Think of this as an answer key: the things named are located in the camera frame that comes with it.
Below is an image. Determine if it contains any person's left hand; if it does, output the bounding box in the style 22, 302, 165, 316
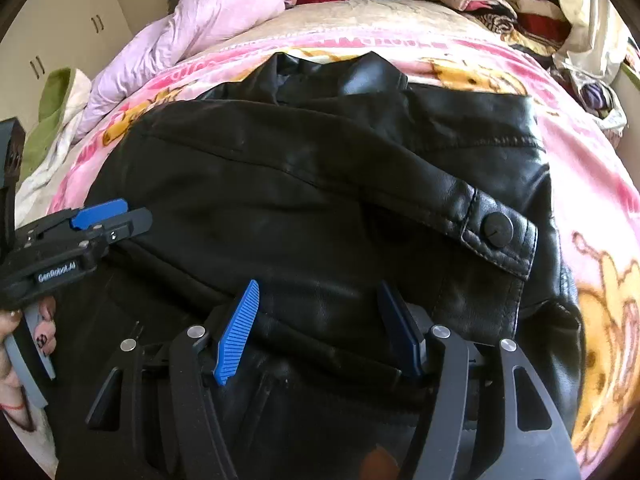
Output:
0, 296, 58, 413

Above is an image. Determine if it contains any person's right hand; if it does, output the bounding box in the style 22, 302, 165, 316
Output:
357, 447, 401, 480

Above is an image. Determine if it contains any pink cartoon printed blanket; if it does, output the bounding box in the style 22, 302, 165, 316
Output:
47, 30, 640, 476

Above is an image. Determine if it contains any cream curtain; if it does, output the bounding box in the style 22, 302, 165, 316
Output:
554, 0, 632, 82

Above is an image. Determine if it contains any plastic bag of clothes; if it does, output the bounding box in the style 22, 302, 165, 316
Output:
565, 74, 629, 137

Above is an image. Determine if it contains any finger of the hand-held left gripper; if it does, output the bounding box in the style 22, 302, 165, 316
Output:
22, 199, 129, 242
80, 207, 153, 252

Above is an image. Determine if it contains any beige quilted bedspread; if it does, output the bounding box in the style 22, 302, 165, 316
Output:
200, 0, 501, 58

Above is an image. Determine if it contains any cream wardrobe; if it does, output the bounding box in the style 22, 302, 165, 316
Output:
0, 0, 135, 128

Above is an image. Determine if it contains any black leather jacket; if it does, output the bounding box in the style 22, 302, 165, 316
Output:
52, 51, 586, 480

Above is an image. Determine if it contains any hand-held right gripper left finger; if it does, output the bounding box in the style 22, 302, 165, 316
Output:
85, 279, 261, 480

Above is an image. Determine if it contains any green and white blanket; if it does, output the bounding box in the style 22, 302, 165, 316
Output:
15, 67, 93, 201

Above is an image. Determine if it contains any light pink padded coat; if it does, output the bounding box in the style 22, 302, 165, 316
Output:
75, 0, 287, 142

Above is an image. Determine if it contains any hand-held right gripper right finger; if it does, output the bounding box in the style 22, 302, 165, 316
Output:
377, 281, 583, 480

